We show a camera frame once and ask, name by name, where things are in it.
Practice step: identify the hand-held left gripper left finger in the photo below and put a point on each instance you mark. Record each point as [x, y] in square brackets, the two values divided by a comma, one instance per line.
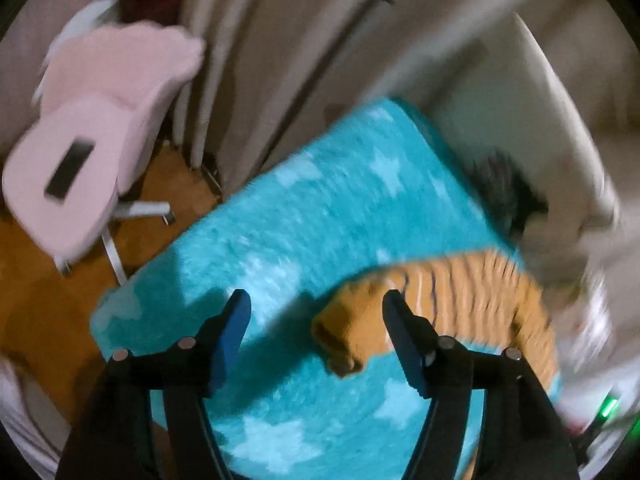
[232, 342]

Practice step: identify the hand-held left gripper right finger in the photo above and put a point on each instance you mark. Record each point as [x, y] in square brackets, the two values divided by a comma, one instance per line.
[406, 347]

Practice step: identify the orange striped small garment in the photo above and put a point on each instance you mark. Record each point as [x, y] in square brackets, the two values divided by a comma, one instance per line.
[450, 300]

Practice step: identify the teal star cartoon blanket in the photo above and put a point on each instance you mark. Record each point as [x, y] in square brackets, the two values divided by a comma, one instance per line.
[300, 230]

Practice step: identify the black smartphone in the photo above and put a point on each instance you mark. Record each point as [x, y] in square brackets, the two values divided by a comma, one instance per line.
[69, 170]

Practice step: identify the pink swivel chair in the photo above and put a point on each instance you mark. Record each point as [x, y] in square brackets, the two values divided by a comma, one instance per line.
[95, 135]

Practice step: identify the beige curtain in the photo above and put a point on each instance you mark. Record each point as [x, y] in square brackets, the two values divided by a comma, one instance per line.
[280, 50]

